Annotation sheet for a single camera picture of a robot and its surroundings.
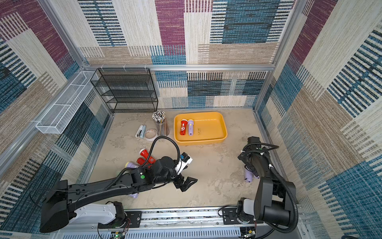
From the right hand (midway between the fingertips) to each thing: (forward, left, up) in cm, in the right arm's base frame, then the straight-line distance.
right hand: (249, 166), depth 87 cm
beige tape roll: (+25, +62, -2) cm, 67 cm away
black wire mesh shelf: (+52, +80, +16) cm, 97 cm away
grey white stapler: (+26, +68, 0) cm, 73 cm away
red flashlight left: (+4, +64, +1) cm, 64 cm away
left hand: (-9, +33, +13) cm, 36 cm away
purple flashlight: (+1, +69, +1) cm, 69 cm away
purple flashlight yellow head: (+28, +34, +2) cm, 44 cm away
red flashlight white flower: (+33, +39, +1) cm, 51 cm away
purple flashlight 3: (-6, +2, 0) cm, 6 cm away
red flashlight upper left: (+10, +63, 0) cm, 64 cm away
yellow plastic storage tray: (+32, +20, -4) cm, 38 cm away
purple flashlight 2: (-15, +63, -1) cm, 65 cm away
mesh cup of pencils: (+25, +52, +6) cm, 58 cm away
